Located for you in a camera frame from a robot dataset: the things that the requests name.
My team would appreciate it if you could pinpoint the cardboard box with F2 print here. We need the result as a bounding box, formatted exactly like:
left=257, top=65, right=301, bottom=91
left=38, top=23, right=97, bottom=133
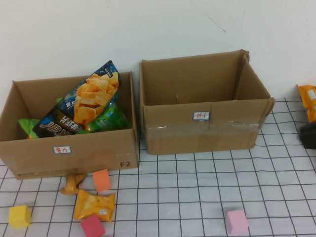
left=0, top=71, right=139, bottom=181

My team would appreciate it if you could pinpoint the red foam cube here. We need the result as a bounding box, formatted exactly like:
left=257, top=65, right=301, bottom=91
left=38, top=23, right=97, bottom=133
left=79, top=214, right=106, bottom=237

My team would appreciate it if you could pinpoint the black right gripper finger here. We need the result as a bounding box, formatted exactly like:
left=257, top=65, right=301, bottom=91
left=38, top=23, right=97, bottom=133
left=299, top=123, right=316, bottom=149

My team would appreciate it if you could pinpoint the white label on taped box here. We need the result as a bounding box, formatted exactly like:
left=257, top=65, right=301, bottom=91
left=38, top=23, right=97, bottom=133
left=193, top=111, right=211, bottom=122

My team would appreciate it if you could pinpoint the flat green chip bag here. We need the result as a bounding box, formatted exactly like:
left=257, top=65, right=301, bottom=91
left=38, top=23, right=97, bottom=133
left=17, top=118, right=41, bottom=140

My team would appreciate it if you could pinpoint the pink foam cube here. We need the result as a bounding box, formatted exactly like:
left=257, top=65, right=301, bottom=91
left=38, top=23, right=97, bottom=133
left=226, top=209, right=249, bottom=235

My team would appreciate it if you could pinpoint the large green chip bag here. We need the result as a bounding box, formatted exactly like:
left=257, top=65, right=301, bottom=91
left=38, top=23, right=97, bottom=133
left=56, top=97, right=131, bottom=134

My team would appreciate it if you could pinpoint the white label on F2 box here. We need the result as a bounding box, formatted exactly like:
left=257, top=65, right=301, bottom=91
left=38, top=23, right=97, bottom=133
left=53, top=146, right=72, bottom=155

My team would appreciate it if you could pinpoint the orange foam cube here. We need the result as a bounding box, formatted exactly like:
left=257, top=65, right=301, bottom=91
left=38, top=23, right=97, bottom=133
left=92, top=169, right=111, bottom=193

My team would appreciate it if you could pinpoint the blue black Vikar chips bag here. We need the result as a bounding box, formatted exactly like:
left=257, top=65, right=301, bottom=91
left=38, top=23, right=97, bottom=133
left=32, top=60, right=121, bottom=139

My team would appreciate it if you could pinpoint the yellow snack wrapper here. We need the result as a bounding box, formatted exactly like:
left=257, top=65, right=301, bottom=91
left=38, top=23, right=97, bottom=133
left=59, top=173, right=87, bottom=196

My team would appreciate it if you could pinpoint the orange snack bag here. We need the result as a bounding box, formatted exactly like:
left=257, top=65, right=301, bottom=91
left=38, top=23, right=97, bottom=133
left=298, top=84, right=316, bottom=124

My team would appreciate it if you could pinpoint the yellow foam cube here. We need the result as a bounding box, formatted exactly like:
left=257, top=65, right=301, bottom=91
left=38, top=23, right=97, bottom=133
left=8, top=204, right=32, bottom=229

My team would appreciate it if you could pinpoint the cardboard box with clear tape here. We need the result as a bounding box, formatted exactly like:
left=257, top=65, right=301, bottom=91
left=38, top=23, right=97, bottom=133
left=139, top=49, right=276, bottom=156

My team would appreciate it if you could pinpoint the yellow cracker packet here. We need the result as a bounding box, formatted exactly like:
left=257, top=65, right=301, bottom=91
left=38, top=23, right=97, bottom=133
left=73, top=189, right=116, bottom=223

